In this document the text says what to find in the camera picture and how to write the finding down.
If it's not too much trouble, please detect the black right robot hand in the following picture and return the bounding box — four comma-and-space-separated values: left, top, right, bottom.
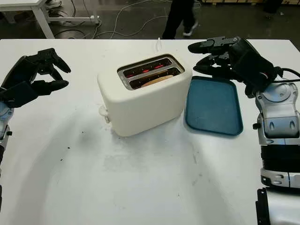
187, 36, 274, 81

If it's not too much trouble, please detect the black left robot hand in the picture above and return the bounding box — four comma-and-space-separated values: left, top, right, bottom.
0, 47, 72, 96

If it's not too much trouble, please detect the person in beige jacket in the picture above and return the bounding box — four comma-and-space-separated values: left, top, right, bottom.
161, 0, 199, 40

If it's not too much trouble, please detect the brown toast slice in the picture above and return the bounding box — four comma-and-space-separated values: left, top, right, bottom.
140, 74, 175, 89

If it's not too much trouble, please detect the cream two-slot toaster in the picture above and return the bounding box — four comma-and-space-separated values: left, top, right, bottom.
97, 53, 193, 138

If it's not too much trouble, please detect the black stand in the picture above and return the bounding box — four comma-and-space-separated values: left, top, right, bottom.
263, 0, 283, 21

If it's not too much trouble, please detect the blue plastic tray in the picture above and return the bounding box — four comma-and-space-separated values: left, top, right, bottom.
184, 75, 244, 136

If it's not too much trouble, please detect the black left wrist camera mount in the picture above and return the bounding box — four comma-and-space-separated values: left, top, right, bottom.
0, 81, 39, 109

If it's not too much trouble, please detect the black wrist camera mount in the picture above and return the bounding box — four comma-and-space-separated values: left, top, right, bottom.
233, 50, 276, 98
0, 81, 39, 109

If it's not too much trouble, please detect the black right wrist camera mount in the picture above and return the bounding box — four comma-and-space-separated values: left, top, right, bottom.
233, 50, 276, 98

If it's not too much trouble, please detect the white table leg frame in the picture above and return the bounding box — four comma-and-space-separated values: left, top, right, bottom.
0, 0, 100, 39

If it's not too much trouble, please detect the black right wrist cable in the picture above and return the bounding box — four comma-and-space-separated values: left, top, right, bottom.
274, 67, 300, 84

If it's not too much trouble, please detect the white toaster power cord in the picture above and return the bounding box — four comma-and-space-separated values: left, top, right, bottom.
153, 37, 164, 53

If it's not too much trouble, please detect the white floor cable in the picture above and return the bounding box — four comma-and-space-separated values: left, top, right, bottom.
92, 0, 172, 39

